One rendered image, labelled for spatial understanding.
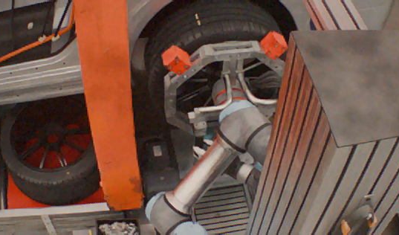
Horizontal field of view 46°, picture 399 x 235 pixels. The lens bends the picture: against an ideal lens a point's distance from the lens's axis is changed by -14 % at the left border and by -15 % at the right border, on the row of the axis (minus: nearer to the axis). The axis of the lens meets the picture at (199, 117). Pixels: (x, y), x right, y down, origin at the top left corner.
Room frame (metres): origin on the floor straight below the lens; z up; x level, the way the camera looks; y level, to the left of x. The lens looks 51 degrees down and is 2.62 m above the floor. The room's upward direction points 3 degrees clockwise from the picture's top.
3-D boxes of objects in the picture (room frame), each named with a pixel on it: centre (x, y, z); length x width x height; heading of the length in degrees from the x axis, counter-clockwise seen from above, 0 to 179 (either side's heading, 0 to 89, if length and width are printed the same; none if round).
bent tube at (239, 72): (1.50, -0.24, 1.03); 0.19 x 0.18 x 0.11; 13
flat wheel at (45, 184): (1.58, 0.76, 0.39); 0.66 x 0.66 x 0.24
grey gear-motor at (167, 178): (1.55, 0.19, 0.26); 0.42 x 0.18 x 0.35; 13
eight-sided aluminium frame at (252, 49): (1.59, -0.12, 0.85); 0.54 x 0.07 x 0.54; 103
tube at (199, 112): (1.45, -0.05, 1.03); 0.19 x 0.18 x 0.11; 13
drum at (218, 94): (1.52, -0.13, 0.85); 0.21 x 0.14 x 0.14; 13
